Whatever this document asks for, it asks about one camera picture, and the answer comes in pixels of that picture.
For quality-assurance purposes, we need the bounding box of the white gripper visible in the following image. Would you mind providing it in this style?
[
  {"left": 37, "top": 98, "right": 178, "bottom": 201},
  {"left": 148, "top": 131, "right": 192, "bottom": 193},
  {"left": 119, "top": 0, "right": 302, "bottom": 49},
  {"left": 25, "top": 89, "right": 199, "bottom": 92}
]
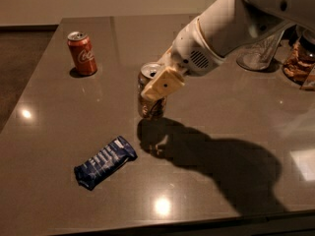
[{"left": 141, "top": 18, "right": 224, "bottom": 101}]

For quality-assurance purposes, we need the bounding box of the orange soda can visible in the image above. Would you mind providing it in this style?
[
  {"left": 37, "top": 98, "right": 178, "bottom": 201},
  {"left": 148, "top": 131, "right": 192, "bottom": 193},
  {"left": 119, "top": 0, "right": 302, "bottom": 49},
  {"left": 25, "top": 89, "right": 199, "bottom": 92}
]
[{"left": 138, "top": 62, "right": 167, "bottom": 120}]

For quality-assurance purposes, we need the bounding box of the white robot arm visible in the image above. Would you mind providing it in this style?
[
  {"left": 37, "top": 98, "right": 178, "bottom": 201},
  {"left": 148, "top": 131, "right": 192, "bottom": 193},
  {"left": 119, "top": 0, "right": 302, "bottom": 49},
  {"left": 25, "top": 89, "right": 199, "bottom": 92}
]
[{"left": 141, "top": 0, "right": 315, "bottom": 101}]

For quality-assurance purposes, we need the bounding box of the red Coca-Cola can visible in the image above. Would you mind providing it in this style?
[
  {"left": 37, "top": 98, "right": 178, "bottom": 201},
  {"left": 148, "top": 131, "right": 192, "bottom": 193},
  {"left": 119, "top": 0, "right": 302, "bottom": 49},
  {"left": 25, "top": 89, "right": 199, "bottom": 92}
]
[{"left": 67, "top": 31, "right": 97, "bottom": 76}]

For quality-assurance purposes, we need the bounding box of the blue rxbar blueberry wrapper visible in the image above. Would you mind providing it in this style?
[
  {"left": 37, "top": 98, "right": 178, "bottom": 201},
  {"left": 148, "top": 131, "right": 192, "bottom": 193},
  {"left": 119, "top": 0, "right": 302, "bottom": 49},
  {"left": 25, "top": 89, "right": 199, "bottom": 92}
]
[{"left": 74, "top": 136, "right": 137, "bottom": 191}]

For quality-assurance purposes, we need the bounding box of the clear mesh cup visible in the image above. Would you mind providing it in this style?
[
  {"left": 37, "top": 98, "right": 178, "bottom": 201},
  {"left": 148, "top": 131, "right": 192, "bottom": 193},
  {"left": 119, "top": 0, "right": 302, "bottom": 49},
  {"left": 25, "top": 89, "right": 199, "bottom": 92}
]
[{"left": 236, "top": 31, "right": 284, "bottom": 72}]

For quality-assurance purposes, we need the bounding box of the glass jar of snacks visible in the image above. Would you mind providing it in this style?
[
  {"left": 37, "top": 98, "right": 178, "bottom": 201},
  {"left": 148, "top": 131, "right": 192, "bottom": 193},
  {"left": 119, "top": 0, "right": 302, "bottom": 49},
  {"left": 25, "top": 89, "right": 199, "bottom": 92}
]
[{"left": 283, "top": 29, "right": 315, "bottom": 85}]

